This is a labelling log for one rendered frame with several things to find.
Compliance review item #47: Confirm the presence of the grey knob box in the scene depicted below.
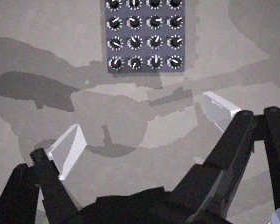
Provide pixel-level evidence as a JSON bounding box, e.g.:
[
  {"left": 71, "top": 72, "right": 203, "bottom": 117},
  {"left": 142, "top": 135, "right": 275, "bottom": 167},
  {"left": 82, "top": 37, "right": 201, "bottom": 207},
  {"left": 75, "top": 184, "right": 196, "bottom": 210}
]
[{"left": 105, "top": 0, "right": 185, "bottom": 73}]

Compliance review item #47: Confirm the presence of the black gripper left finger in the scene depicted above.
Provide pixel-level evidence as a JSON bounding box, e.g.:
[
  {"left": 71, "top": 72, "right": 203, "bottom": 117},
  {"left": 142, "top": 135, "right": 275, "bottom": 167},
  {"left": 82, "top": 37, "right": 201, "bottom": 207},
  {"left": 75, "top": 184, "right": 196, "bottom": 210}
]
[{"left": 0, "top": 124, "right": 87, "bottom": 224}]

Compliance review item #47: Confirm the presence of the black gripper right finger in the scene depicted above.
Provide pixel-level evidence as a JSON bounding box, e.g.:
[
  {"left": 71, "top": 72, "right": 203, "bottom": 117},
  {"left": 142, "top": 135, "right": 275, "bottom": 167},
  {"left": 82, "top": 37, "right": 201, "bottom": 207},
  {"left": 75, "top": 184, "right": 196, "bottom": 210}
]
[{"left": 138, "top": 91, "right": 280, "bottom": 224}]

